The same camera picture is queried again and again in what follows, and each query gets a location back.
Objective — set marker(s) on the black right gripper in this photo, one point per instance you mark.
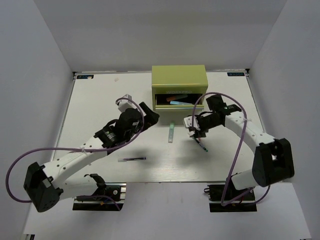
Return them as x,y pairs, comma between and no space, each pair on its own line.
201,133

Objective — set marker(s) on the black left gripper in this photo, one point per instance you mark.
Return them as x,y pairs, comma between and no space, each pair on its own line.
150,117

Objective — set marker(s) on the green highlighter pen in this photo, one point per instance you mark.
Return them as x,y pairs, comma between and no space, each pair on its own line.
171,132

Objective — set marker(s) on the blue highlighter pen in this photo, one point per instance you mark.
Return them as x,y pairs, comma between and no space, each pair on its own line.
179,103

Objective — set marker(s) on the orange highlighter pen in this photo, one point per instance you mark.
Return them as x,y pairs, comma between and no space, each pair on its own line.
173,98

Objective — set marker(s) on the green metal drawer toolbox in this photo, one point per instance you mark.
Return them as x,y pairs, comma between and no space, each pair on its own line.
188,81

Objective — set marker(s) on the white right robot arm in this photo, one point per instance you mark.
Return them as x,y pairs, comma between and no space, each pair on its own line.
272,157

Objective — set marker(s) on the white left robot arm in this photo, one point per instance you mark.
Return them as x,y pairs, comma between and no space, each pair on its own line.
50,182

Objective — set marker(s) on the green pen refill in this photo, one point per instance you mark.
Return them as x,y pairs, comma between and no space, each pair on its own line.
205,149

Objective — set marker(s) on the purple pen refill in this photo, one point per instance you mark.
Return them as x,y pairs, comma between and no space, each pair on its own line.
128,159

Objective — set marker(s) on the black logo sticker right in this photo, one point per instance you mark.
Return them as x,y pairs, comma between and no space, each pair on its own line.
236,74

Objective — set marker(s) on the black logo sticker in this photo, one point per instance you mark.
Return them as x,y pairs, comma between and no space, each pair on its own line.
85,76
236,74

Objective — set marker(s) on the black logo sticker left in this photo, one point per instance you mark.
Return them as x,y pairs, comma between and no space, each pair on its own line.
85,76

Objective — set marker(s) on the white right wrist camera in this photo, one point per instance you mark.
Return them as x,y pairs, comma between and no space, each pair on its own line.
191,123

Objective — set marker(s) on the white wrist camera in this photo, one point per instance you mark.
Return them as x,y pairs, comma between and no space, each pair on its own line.
191,123
123,103

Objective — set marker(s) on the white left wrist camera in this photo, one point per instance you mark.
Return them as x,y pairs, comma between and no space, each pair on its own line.
123,103

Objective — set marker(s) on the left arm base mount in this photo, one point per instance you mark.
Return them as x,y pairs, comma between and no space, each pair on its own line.
109,198

